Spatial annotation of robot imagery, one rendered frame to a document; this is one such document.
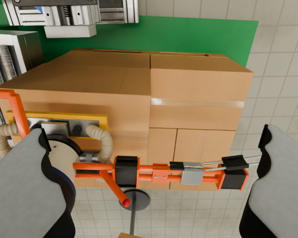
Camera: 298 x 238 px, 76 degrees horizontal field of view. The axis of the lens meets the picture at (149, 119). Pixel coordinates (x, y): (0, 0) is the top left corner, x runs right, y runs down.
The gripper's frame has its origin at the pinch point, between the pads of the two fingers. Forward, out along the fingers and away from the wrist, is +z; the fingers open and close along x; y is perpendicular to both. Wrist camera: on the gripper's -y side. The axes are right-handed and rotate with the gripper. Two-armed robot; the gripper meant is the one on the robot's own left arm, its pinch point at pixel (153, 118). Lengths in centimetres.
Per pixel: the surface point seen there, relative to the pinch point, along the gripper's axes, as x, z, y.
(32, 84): -48, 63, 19
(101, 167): -16, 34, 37
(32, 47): -66, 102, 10
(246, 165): 29, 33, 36
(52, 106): -39, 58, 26
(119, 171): -10, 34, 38
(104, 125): -17, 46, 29
